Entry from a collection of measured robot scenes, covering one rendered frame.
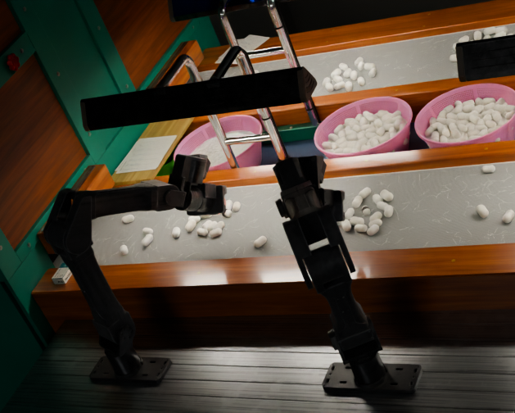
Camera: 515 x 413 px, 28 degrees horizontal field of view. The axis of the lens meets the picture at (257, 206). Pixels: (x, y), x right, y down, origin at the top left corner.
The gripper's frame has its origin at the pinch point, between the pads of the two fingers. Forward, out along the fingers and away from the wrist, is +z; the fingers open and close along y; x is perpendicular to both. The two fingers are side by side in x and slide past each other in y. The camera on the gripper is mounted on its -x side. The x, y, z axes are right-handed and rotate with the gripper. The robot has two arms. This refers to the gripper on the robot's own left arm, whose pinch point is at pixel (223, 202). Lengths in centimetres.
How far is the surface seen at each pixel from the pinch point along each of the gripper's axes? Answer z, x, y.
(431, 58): 59, -42, -36
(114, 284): -14.0, 19.2, 23.4
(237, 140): 15.6, -17.4, 4.1
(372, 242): -2.5, 12.0, -39.7
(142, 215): 10.9, 0.9, 31.2
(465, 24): 68, -52, -44
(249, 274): -13.1, 18.1, -13.5
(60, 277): -14.2, 16.8, 39.7
